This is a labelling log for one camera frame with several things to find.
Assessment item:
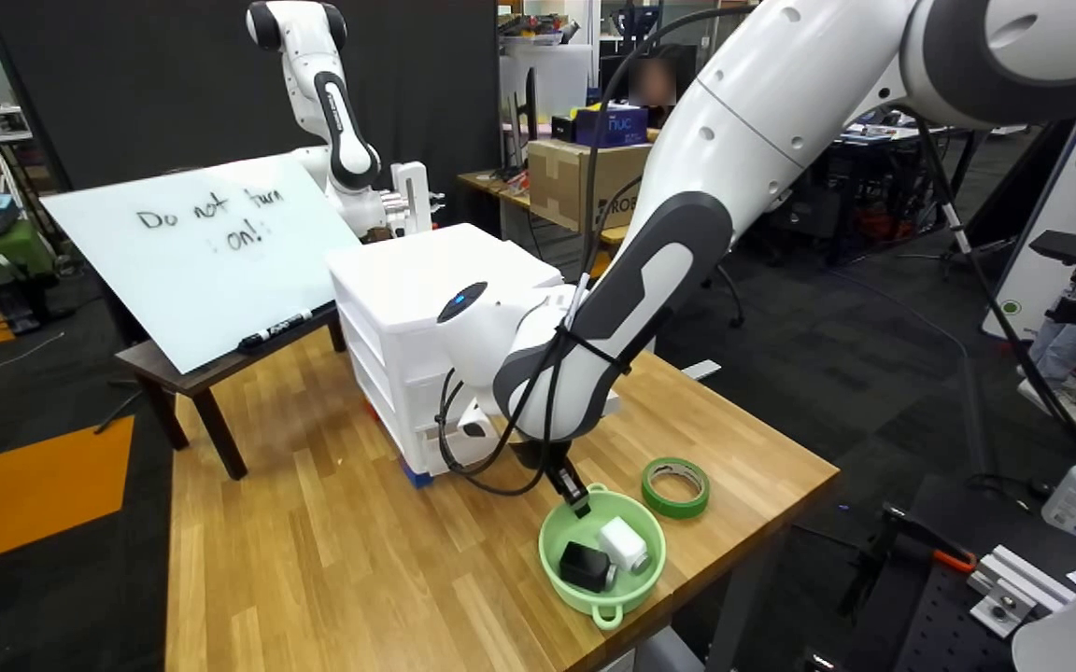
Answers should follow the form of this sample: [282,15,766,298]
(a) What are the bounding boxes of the seated dark-haired person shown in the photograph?
[632,50,696,120]

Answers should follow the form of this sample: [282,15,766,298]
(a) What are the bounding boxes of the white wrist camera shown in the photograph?
[457,397,498,441]

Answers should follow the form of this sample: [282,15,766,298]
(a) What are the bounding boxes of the small dark wooden bench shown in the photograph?
[112,301,349,487]

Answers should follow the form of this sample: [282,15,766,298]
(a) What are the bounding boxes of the white plastic drawer unit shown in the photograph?
[325,219,567,481]

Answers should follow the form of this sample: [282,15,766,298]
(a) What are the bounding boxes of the small white rounded adapter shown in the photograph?
[596,517,653,574]

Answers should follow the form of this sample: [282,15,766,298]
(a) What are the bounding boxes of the black marker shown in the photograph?
[237,314,317,357]

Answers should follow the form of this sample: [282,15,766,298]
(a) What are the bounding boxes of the blue black box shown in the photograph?
[551,101,649,151]

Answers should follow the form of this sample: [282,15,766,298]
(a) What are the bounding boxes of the black hanging robot cable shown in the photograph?
[916,115,1076,509]

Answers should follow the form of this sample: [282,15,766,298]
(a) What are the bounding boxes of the white cabinet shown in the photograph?
[1015,123,1076,346]

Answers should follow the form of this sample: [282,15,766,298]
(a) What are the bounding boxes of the black clamp orange handle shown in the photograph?
[861,499,982,583]

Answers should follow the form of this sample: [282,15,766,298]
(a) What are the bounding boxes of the black partition panel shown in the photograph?
[0,0,502,192]

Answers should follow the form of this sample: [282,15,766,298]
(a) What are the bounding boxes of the small black block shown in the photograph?
[557,542,616,593]

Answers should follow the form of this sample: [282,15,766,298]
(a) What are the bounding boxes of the green tape roll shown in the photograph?
[638,454,715,524]

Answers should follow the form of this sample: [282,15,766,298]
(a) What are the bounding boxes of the large printed cardboard box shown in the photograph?
[528,131,653,237]

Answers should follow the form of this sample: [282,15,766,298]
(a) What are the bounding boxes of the light-green plastic bowl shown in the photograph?
[536,481,670,631]

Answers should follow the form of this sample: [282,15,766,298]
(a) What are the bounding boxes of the aluminium extrusion rail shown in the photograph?
[967,542,1076,644]

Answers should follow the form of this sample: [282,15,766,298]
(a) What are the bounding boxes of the whiteboard with handwriting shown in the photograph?
[38,152,364,380]

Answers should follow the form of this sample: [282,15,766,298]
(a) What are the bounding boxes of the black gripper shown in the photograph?
[512,435,596,520]

